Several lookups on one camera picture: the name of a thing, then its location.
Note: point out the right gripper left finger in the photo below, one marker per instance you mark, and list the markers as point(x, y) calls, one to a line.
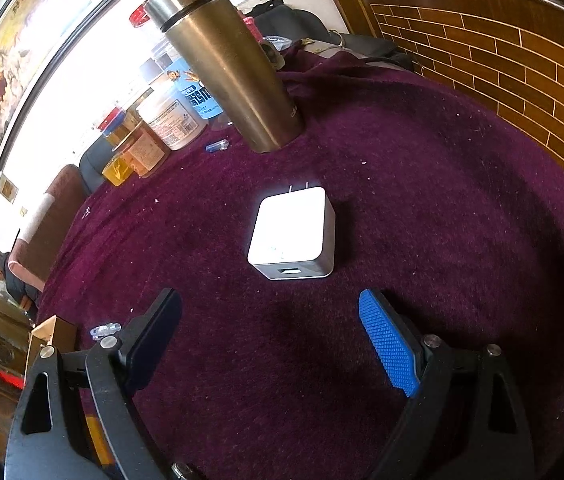
point(49, 438)

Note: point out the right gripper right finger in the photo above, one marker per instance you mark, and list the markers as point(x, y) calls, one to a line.
point(463, 418)

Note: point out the clear plastic pen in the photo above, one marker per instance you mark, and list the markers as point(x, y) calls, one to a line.
point(102, 331)

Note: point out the small white charger cube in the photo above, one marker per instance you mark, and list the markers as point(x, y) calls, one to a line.
point(294, 236)

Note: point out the brown armchair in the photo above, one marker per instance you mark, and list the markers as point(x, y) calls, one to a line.
point(39, 241)

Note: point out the maroon table cloth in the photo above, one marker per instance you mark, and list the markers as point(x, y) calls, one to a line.
point(455, 213)

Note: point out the brown glass jar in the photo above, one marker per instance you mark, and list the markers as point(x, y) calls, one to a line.
point(134, 141)

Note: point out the small blue clip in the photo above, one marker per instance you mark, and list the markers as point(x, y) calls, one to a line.
point(218, 146)

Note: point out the white plastic jar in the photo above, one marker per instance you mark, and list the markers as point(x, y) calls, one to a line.
point(172, 117)

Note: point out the wooden sideboard cabinet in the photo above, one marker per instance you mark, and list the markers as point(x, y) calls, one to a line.
point(507, 55)

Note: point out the blue labelled canister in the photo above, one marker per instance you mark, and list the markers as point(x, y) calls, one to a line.
point(181, 74)

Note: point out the framed horse painting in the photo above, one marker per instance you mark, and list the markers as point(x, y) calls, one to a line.
point(21, 50)

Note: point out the bronze thermos flask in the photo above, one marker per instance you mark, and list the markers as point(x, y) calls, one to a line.
point(212, 37)

